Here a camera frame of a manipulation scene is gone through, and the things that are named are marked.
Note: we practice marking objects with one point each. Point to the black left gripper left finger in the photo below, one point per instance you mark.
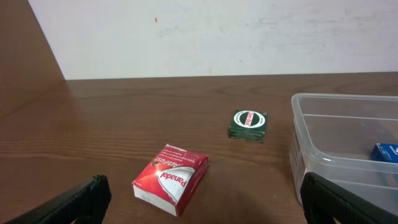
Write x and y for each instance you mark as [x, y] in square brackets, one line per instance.
[85, 203]

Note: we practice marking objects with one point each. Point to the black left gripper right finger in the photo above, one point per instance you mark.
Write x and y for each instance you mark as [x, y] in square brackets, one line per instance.
[327, 203]

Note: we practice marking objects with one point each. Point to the blue medicine box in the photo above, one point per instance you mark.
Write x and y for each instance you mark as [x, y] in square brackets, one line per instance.
[384, 152]

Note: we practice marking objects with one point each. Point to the clear plastic container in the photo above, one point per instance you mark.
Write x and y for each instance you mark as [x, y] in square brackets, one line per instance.
[334, 136]

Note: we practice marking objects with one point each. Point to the red Panadol box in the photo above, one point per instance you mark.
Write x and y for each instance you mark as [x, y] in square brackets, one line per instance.
[170, 179]

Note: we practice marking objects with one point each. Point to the green square box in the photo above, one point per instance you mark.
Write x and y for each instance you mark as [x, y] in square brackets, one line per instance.
[248, 125]

